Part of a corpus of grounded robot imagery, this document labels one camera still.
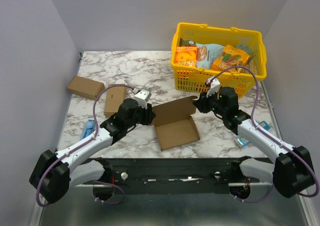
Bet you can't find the cardboard box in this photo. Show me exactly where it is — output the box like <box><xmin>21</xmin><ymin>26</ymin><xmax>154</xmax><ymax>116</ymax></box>
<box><xmin>152</xmin><ymin>96</ymin><xmax>200</xmax><ymax>151</ymax></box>
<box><xmin>67</xmin><ymin>75</ymin><xmax>105</xmax><ymax>100</ymax></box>
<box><xmin>103</xmin><ymin>84</ymin><xmax>127</xmax><ymax>118</ymax></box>

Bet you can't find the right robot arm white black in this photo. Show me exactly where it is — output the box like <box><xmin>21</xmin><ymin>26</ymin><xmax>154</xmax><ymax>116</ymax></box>
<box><xmin>193</xmin><ymin>87</ymin><xmax>320</xmax><ymax>198</ymax></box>

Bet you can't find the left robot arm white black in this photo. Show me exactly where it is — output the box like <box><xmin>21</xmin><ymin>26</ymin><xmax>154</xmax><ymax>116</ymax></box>
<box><xmin>29</xmin><ymin>98</ymin><xmax>156</xmax><ymax>207</ymax></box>

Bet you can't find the folded cardboard box upright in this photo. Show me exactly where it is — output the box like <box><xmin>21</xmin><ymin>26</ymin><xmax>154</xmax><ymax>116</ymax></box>
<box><xmin>103</xmin><ymin>84</ymin><xmax>127</xmax><ymax>118</ymax></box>

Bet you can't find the blue box right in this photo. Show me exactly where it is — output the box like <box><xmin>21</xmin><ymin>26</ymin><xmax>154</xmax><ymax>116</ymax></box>
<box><xmin>234</xmin><ymin>121</ymin><xmax>271</xmax><ymax>148</ymax></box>

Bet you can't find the blue box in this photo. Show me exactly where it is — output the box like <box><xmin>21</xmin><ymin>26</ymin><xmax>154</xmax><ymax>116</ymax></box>
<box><xmin>234</xmin><ymin>121</ymin><xmax>271</xmax><ymax>148</ymax></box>
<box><xmin>80</xmin><ymin>120</ymin><xmax>96</xmax><ymax>140</ymax></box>

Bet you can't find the blue box left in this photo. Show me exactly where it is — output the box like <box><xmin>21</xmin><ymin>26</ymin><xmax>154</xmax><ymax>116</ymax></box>
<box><xmin>80</xmin><ymin>120</ymin><xmax>96</xmax><ymax>140</ymax></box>

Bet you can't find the orange Daddy snack box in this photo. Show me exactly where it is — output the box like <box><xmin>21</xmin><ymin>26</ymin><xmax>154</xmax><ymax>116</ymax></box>
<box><xmin>174</xmin><ymin>46</ymin><xmax>197</xmax><ymax>67</ymax></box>

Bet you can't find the orange snack bag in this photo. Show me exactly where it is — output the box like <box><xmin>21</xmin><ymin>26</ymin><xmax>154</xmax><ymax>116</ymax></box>
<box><xmin>211</xmin><ymin>45</ymin><xmax>250</xmax><ymax>73</ymax></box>

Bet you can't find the light blue snack bag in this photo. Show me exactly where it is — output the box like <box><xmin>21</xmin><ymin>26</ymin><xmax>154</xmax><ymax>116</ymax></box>
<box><xmin>195</xmin><ymin>43</ymin><xmax>225</xmax><ymax>70</ymax></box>

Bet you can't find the yellow plastic shopping basket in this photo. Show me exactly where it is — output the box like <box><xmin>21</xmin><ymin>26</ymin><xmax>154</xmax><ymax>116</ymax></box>
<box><xmin>171</xmin><ymin>22</ymin><xmax>267</xmax><ymax>97</ymax></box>

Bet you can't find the green scouring pad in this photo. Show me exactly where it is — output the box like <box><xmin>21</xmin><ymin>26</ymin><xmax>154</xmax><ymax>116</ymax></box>
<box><xmin>235</xmin><ymin>43</ymin><xmax>254</xmax><ymax>59</ymax></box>

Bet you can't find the dark brown snack packet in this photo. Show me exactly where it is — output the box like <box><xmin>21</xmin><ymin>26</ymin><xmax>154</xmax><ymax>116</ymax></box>
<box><xmin>179</xmin><ymin>38</ymin><xmax>197</xmax><ymax>47</ymax></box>

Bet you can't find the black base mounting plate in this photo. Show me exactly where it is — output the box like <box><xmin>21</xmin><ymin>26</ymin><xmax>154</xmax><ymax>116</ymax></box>
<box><xmin>97</xmin><ymin>157</ymin><xmax>271</xmax><ymax>199</ymax></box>

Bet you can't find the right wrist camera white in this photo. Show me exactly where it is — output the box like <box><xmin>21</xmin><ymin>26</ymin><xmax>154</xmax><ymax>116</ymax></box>
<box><xmin>205</xmin><ymin>77</ymin><xmax>221</xmax><ymax>98</ymax></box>

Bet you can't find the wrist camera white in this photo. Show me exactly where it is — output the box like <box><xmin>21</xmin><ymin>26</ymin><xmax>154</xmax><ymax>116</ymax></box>
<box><xmin>133</xmin><ymin>89</ymin><xmax>152</xmax><ymax>109</ymax></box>
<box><xmin>205</xmin><ymin>77</ymin><xmax>221</xmax><ymax>98</ymax></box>

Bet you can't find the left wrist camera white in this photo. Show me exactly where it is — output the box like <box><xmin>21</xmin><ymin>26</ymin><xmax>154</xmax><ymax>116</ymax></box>
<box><xmin>133</xmin><ymin>89</ymin><xmax>152</xmax><ymax>109</ymax></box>

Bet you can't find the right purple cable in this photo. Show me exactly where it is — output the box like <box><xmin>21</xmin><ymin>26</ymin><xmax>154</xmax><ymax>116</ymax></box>
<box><xmin>206</xmin><ymin>65</ymin><xmax>320</xmax><ymax>203</ymax></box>

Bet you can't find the purple cable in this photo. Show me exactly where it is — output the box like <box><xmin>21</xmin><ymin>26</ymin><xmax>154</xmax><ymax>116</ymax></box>
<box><xmin>36</xmin><ymin>84</ymin><xmax>140</xmax><ymax>207</ymax></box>
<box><xmin>206</xmin><ymin>65</ymin><xmax>320</xmax><ymax>203</ymax></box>

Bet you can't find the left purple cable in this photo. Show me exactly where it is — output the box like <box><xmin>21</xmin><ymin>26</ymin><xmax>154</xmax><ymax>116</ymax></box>
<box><xmin>36</xmin><ymin>84</ymin><xmax>140</xmax><ymax>207</ymax></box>

